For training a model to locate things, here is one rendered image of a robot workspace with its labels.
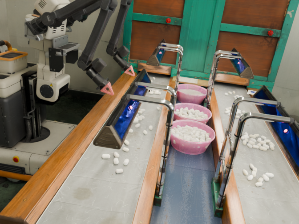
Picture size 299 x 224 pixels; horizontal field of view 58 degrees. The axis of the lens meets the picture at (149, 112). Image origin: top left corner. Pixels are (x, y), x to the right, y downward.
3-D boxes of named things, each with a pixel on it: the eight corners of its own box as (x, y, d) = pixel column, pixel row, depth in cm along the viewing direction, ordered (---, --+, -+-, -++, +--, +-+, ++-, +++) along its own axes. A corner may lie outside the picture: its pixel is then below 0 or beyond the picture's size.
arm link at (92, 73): (86, 71, 164) (83, 73, 159) (94, 63, 162) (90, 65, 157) (94, 79, 166) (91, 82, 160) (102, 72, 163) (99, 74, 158)
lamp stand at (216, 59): (204, 115, 194) (216, 54, 176) (203, 105, 212) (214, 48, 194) (230, 120, 192) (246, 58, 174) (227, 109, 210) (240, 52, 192)
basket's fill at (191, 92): (175, 102, 210) (176, 95, 208) (176, 93, 231) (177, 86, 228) (204, 106, 208) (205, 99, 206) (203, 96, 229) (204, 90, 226)
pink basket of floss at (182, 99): (188, 109, 203) (190, 97, 199) (166, 96, 222) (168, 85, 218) (212, 104, 217) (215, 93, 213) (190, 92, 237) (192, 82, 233)
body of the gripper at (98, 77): (109, 79, 167) (101, 70, 165) (104, 84, 157) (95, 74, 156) (103, 86, 169) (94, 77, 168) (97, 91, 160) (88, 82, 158)
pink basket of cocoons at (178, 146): (163, 153, 143) (165, 138, 139) (167, 130, 168) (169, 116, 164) (213, 162, 141) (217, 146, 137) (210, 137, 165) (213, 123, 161)
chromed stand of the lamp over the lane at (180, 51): (148, 107, 197) (155, 46, 179) (152, 98, 216) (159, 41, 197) (174, 111, 196) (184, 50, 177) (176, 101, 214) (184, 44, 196)
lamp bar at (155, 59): (146, 65, 164) (147, 53, 161) (157, 47, 220) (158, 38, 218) (159, 66, 163) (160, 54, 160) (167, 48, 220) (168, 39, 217)
